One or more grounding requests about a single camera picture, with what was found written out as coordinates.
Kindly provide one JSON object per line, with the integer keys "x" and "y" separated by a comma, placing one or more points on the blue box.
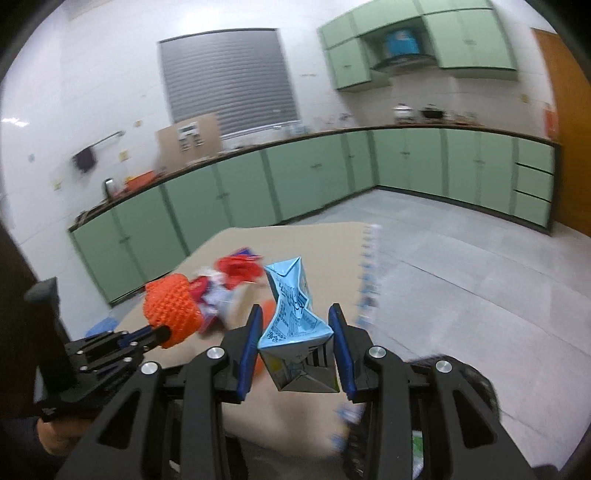
{"x": 401, "y": 42}

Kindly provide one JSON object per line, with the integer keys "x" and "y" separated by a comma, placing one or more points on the dark towel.
{"x": 84, "y": 160}

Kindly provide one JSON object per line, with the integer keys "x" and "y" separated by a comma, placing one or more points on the red snack wrapper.
{"x": 238, "y": 270}

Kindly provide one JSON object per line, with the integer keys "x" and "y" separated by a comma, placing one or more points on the wooden door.
{"x": 565, "y": 115}

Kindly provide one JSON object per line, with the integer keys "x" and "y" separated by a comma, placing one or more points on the crushed blue milk carton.
{"x": 291, "y": 314}

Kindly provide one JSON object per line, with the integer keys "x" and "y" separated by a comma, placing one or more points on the grey window blind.
{"x": 226, "y": 83}

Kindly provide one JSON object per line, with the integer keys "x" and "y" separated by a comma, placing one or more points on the white wrapper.
{"x": 219, "y": 300}

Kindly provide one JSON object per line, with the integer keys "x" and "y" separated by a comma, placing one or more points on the metal kettle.
{"x": 110, "y": 187}

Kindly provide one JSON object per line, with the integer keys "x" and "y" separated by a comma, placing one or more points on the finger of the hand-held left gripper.
{"x": 134, "y": 336}
{"x": 157, "y": 335}

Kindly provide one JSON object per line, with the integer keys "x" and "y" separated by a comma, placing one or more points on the green wall cabinet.
{"x": 471, "y": 41}
{"x": 346, "y": 60}

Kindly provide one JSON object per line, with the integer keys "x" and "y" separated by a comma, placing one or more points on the cardboard box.
{"x": 168, "y": 145}

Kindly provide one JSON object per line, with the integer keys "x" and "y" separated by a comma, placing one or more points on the person's left forearm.
{"x": 18, "y": 445}

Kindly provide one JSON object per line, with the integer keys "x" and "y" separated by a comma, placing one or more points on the black pot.
{"x": 430, "y": 112}

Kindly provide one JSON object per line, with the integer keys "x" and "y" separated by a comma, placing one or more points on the orange basket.
{"x": 138, "y": 181}

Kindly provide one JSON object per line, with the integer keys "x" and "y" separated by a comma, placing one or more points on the orange foam fruit net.
{"x": 171, "y": 304}

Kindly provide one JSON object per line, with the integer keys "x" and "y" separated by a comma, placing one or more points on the blue plastic bag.
{"x": 99, "y": 327}

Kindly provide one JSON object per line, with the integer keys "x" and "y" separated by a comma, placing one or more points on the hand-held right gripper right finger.
{"x": 340, "y": 357}

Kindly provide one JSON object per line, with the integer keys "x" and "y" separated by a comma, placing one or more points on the wall towel bar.
{"x": 107, "y": 138}

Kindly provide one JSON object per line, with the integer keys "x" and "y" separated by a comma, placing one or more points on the trash bin with black bag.
{"x": 482, "y": 392}

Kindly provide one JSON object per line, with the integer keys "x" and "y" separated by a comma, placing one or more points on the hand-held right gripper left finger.
{"x": 247, "y": 357}

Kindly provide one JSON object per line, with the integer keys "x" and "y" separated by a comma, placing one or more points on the green base cabinet run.
{"x": 240, "y": 194}
{"x": 461, "y": 166}

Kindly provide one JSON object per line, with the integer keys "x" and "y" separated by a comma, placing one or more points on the person's left hand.
{"x": 48, "y": 436}

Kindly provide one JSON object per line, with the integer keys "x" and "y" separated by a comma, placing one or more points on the range hood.
{"x": 401, "y": 63}

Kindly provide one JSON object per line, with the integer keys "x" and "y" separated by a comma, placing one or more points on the beige tablecloth with blue fringe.
{"x": 300, "y": 244}

